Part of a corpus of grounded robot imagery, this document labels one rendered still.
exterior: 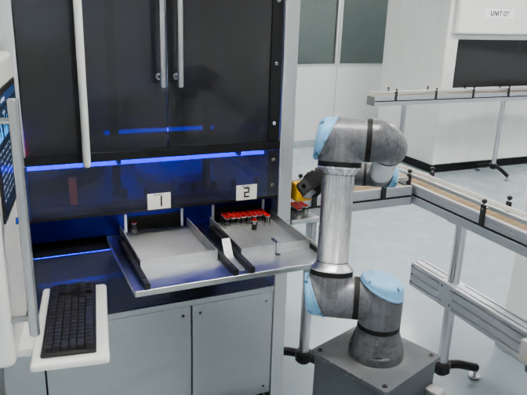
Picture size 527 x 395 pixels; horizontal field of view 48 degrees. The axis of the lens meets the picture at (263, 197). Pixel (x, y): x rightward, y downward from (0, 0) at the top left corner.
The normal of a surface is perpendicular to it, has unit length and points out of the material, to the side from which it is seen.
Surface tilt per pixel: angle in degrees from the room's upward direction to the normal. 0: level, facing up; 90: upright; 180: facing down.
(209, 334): 90
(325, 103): 90
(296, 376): 0
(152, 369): 90
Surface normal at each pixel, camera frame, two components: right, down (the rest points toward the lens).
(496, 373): 0.04, -0.95
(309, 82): 0.41, 0.29
